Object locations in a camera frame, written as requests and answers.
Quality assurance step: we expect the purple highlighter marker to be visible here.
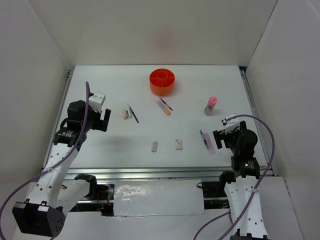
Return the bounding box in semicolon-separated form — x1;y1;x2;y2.
203;132;216;155

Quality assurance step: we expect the green gel pen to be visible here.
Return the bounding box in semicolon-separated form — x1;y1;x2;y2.
199;130;208;148

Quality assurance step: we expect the pink glue bottle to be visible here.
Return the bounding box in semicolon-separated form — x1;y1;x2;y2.
204;97;218;116

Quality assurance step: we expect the purple gel pen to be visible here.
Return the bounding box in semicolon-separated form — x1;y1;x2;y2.
127;104;139;123

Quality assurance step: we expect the orange highlighter marker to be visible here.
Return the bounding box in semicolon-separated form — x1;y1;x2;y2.
155;100;171;116

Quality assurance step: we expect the red gel pen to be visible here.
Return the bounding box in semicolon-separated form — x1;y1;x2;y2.
158;96;173;112

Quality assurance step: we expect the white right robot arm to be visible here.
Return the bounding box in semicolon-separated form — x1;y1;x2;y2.
213;119;269;240

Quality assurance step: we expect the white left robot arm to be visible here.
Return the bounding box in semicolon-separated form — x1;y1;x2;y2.
12;97;111;238

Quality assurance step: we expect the white eraser with red label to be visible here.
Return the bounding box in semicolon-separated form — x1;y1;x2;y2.
175;139;183;150

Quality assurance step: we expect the grey eraser block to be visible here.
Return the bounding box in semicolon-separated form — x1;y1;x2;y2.
151;141;158;153

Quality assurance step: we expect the orange round desk organizer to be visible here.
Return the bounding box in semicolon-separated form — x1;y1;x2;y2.
149;68;176;97

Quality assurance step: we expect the white foam board cover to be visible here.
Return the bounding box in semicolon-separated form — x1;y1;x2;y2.
113;179;205;217

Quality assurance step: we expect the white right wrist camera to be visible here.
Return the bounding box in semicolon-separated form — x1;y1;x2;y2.
221;113;240;135

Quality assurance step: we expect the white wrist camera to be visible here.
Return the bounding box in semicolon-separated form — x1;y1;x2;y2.
88;92;106;113
221;113;240;135

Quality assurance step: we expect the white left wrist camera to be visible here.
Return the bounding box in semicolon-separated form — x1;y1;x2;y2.
88;92;106;113

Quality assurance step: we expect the aluminium table frame rail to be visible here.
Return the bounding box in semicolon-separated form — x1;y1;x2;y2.
59;65;262;181

